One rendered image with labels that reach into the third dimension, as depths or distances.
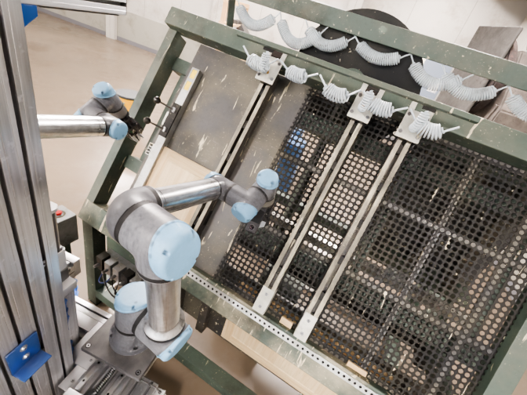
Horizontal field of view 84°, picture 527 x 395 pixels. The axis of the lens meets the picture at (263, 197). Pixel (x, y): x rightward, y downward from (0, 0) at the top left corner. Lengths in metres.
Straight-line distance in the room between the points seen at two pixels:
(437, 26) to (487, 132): 7.49
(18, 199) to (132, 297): 0.46
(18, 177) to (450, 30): 8.77
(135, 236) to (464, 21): 8.76
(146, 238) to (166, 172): 1.12
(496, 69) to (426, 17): 6.97
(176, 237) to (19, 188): 0.30
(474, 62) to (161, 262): 1.76
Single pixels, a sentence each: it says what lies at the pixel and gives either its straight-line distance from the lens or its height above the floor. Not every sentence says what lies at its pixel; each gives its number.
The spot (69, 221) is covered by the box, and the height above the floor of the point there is 0.91.
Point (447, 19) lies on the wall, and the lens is 8.94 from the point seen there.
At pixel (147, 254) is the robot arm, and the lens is 0.63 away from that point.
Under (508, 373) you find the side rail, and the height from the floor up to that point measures 1.20.
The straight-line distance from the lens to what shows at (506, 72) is 1.97.
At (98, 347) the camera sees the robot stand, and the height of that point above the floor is 1.04.
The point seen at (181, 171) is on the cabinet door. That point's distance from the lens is 1.68.
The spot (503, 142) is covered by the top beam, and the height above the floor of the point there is 1.91.
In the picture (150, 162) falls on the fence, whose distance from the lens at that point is 1.76.
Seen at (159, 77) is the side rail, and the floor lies 1.60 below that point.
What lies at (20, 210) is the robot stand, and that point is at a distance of 0.73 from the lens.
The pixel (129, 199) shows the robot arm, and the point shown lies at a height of 1.68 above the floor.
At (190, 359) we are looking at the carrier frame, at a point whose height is 0.18.
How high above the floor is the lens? 2.09
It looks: 32 degrees down
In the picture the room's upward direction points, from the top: 18 degrees clockwise
